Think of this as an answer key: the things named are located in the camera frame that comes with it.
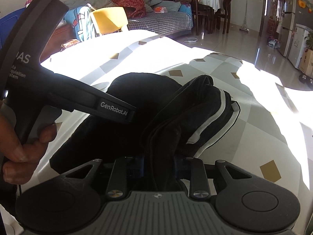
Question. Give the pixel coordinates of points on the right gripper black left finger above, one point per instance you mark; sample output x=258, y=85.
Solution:
x=117, y=184

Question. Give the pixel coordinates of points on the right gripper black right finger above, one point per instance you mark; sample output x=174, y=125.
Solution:
x=199, y=186

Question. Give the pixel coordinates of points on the black t-shirt red lettering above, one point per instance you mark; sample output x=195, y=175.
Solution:
x=171, y=121

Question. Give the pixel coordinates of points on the person's left hand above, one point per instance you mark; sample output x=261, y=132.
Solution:
x=22, y=159

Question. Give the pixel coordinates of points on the brown snack bag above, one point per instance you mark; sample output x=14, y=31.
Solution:
x=69, y=43

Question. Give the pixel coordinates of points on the brown wooden cabinet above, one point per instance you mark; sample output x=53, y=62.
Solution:
x=58, y=37

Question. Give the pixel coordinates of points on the blue cartoon cloth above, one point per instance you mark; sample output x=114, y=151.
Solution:
x=80, y=20

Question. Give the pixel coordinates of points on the white checkered tablecloth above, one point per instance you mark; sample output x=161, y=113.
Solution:
x=259, y=172

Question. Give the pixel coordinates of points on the yellow chair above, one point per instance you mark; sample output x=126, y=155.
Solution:
x=109, y=20

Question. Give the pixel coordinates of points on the red patterned blanket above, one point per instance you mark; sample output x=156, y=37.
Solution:
x=133, y=8

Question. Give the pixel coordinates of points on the checkered grey sofa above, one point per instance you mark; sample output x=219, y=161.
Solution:
x=176, y=22

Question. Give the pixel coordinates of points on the orange snack packet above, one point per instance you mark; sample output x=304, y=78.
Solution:
x=160, y=9

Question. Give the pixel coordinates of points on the cardboard box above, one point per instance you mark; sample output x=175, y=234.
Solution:
x=306, y=63

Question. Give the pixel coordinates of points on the white mop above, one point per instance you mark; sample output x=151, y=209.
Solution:
x=244, y=27

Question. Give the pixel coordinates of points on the white refrigerator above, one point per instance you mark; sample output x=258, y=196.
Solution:
x=298, y=44

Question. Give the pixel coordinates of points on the white clothed dining table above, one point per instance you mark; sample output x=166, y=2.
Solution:
x=211, y=6

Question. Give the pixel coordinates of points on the dark wooden dining chair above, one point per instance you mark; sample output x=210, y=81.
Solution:
x=225, y=15

